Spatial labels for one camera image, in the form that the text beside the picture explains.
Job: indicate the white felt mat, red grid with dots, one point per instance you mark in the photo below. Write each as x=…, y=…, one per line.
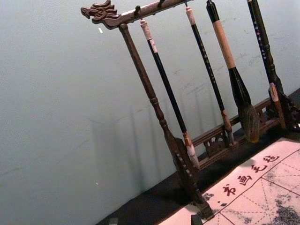
x=257, y=201

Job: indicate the black table cloth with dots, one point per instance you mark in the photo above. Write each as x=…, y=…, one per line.
x=159, y=201

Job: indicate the dark wooden dragon-head brush rack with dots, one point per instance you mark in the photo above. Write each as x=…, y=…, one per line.
x=140, y=70

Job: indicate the thin black brush, white label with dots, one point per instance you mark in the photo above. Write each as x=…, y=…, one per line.
x=164, y=77

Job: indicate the small black block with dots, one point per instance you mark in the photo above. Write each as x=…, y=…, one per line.
x=196, y=220

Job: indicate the black brush with white lettering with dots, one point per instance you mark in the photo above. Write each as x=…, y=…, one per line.
x=259, y=39

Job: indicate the plain pale wall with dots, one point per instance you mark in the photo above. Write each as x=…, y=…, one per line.
x=58, y=105

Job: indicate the thin black calligraphy brush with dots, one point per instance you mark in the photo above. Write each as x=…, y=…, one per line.
x=206, y=58

